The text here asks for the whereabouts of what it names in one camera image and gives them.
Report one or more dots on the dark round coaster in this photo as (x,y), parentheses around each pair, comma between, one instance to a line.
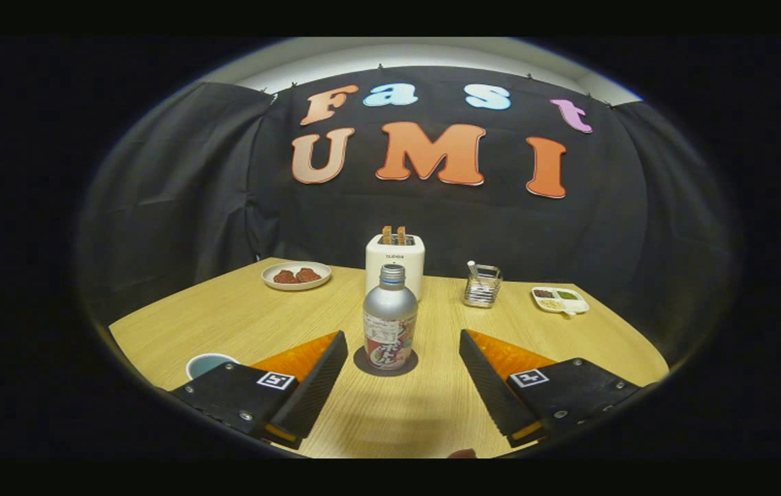
(359,362)

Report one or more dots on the wooden table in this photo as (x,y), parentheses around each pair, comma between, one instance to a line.
(418,406)

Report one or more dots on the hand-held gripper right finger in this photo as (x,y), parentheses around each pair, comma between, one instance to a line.
(494,389)

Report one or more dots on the black backdrop cloth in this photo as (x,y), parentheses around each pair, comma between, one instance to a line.
(611,220)

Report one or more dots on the white divided dish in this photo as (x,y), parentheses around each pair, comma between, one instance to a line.
(559,300)

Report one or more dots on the white cup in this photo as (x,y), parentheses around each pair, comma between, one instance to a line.
(208,363)

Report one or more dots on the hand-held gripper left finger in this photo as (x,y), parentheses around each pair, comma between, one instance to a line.
(315,386)

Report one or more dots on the red-brown food piece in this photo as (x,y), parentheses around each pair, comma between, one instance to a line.
(308,275)
(285,277)

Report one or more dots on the white round plate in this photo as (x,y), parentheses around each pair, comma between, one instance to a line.
(296,286)

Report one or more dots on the white toaster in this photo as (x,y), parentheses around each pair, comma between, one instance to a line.
(408,258)

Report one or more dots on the silver juice bottle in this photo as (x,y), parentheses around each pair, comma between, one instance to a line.
(390,303)

